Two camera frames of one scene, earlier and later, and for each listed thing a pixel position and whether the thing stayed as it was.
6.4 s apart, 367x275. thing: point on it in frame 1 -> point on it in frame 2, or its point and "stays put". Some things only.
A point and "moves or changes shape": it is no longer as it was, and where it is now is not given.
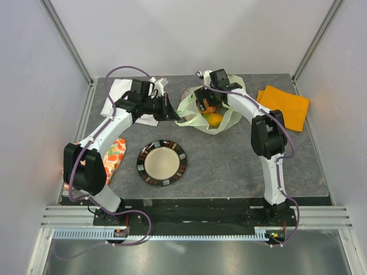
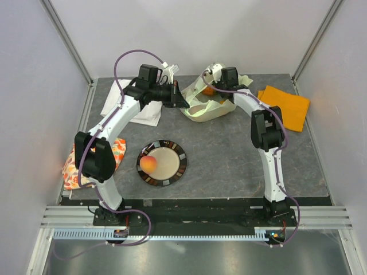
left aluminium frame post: x=56 y=22 stays put
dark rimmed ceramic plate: x=161 y=162 stays put
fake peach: x=208 y=109 -> x=148 y=164
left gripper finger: x=170 y=114 -> x=179 y=99
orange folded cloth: x=295 y=107 stays put
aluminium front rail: x=81 y=217 stays put
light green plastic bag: x=188 y=113 moves or changes shape
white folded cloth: x=119 y=87 stays put
